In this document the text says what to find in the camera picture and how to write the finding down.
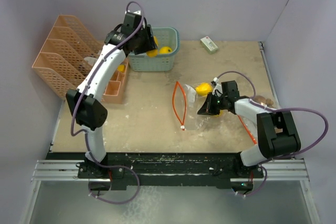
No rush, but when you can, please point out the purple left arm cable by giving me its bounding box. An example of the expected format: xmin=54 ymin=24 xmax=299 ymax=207
xmin=70 ymin=1 xmax=146 ymax=169

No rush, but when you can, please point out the yellow fake pear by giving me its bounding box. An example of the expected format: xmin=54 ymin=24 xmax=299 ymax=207
xmin=195 ymin=82 xmax=213 ymax=97

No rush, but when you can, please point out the small white green box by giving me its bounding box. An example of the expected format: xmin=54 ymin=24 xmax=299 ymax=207
xmin=200 ymin=36 xmax=218 ymax=54

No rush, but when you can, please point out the yellow fake bell pepper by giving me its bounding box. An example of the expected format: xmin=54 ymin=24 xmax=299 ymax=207
xmin=146 ymin=36 xmax=159 ymax=58

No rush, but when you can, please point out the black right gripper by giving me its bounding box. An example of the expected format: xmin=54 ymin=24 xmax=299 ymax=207
xmin=197 ymin=92 xmax=228 ymax=115

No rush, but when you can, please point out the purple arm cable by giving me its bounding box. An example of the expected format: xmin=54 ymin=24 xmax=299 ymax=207
xmin=70 ymin=1 xmax=146 ymax=169
xmin=214 ymin=71 xmax=329 ymax=167

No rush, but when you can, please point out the aluminium rail frame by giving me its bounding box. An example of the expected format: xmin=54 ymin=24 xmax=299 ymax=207
xmin=19 ymin=159 xmax=79 ymax=224

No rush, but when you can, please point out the yellow fake lemon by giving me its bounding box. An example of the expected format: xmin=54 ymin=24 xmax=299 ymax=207
xmin=159 ymin=46 xmax=173 ymax=54

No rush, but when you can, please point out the small yellow item in organizer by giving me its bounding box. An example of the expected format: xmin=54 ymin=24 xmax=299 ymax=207
xmin=117 ymin=65 xmax=125 ymax=72

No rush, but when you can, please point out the light blue plastic basket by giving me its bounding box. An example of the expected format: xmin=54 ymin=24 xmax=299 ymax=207
xmin=128 ymin=27 xmax=180 ymax=72

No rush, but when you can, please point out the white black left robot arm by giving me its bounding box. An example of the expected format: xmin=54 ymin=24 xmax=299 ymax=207
xmin=66 ymin=10 xmax=157 ymax=178

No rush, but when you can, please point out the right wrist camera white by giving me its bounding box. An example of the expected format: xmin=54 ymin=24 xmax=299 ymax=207
xmin=211 ymin=77 xmax=223 ymax=97

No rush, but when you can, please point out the yellow fake fruit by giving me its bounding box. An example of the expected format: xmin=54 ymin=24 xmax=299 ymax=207
xmin=215 ymin=110 xmax=224 ymax=117

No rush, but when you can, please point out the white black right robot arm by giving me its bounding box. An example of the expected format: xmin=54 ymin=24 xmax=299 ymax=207
xmin=197 ymin=78 xmax=301 ymax=177

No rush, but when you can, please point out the orange mesh file organizer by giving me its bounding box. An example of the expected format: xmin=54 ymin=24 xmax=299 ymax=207
xmin=31 ymin=15 xmax=129 ymax=105

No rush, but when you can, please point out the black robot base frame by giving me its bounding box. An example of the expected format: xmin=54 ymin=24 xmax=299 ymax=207
xmin=46 ymin=152 xmax=264 ymax=191

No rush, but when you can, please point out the clear zip bag red seal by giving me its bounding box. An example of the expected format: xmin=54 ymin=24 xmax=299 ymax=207
xmin=172 ymin=81 xmax=218 ymax=131

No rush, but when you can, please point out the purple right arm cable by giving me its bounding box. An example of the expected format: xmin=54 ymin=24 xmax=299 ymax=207
xmin=214 ymin=71 xmax=329 ymax=167

